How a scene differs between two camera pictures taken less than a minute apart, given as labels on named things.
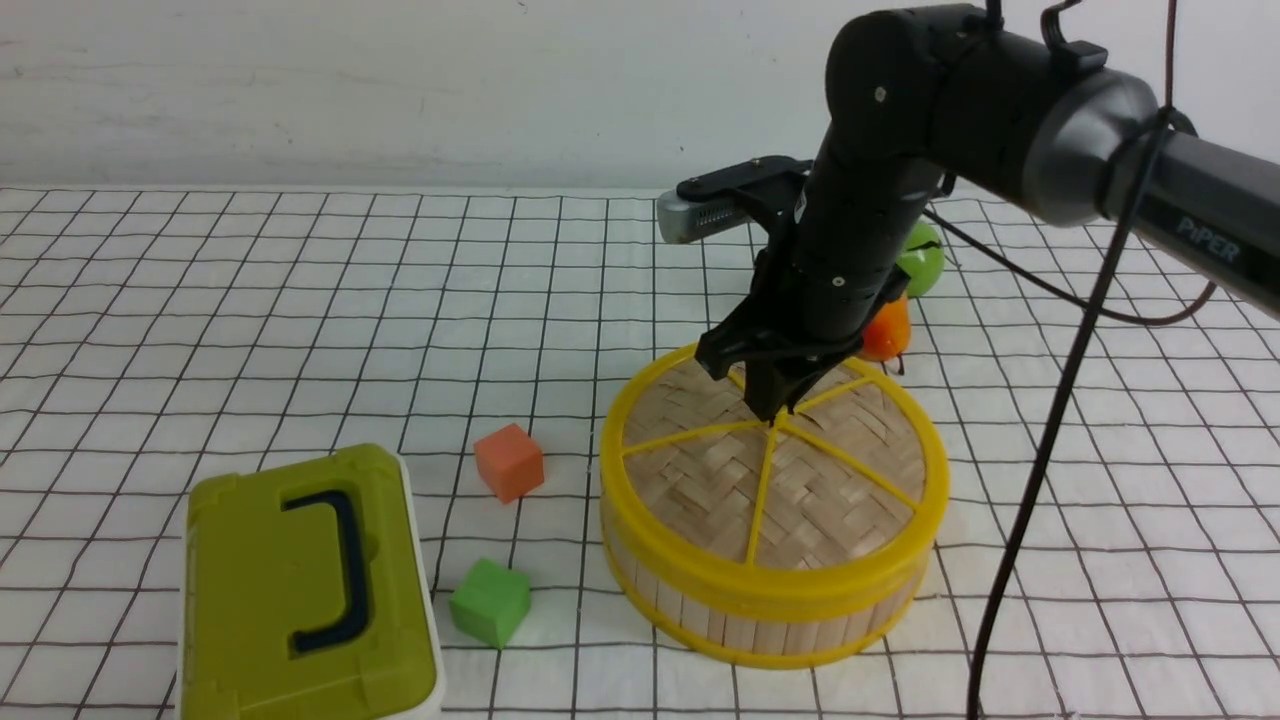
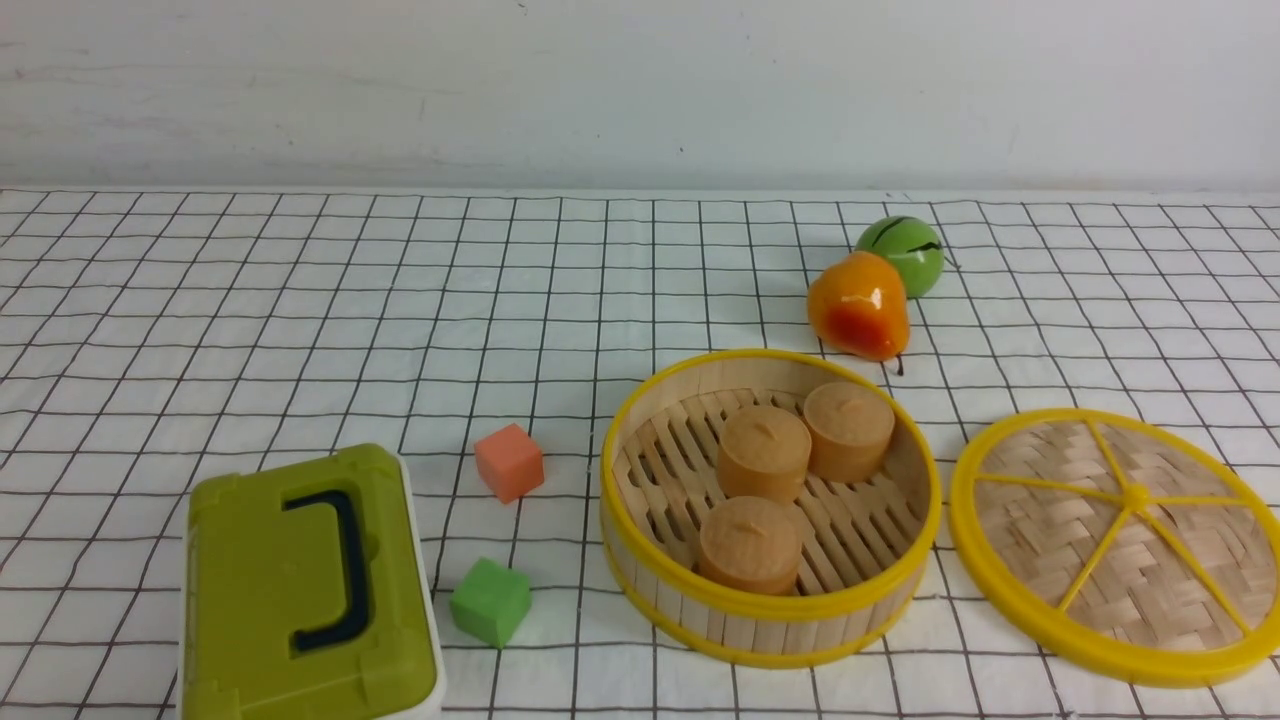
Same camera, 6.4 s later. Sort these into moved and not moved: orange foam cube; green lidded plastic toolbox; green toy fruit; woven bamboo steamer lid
Moved: woven bamboo steamer lid
Not moved: green lidded plastic toolbox; green toy fruit; orange foam cube
